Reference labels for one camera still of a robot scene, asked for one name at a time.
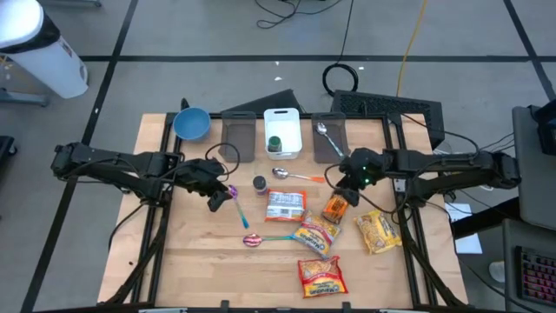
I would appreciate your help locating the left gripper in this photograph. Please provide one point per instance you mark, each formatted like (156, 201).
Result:
(202, 176)

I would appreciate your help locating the small black post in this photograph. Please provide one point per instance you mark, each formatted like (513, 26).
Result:
(185, 104)

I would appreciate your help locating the white computer mouse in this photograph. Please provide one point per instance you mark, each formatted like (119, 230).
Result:
(497, 271)

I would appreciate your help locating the blue bowl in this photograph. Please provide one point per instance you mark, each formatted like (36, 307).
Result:
(192, 124)

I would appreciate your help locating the black-lid purple-label spice jar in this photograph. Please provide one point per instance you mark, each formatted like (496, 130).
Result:
(260, 184)

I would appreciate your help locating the gray plastic bin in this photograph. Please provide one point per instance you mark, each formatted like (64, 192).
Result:
(238, 139)
(323, 153)

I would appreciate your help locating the backlit keyboard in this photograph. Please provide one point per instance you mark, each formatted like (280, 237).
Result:
(538, 276)

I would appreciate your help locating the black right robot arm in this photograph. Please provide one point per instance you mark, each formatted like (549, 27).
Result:
(434, 165)

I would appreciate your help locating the white plastic bin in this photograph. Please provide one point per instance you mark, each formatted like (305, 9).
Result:
(284, 126)

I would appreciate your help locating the gray furniture base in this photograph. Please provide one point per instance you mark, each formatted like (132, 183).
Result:
(21, 97)

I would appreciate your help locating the small orange brown snack packet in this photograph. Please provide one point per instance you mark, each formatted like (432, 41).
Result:
(335, 209)

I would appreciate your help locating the white paper sheet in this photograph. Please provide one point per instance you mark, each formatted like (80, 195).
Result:
(469, 245)

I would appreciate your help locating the green-lid spice jar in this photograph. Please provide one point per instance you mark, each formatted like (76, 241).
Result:
(274, 143)

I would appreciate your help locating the orange white ramen packet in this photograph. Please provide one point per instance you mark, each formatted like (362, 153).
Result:
(286, 205)

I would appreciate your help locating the black device on desk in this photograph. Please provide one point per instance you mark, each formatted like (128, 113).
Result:
(547, 130)

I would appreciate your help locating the black perforated panel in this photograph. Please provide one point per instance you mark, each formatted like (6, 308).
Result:
(408, 104)

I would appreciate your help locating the blue yellow ramen packet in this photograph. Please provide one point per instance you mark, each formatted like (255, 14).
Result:
(316, 235)

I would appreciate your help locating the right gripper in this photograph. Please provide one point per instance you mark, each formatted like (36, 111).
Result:
(349, 184)

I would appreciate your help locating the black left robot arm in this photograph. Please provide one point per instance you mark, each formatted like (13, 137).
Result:
(108, 163)

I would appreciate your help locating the gray desk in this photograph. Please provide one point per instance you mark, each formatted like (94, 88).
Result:
(510, 243)
(534, 182)

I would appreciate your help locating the white trash can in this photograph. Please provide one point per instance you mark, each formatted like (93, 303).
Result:
(52, 65)

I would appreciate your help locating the red yellow ramen packet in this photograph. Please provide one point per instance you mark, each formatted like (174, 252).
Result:
(321, 276)

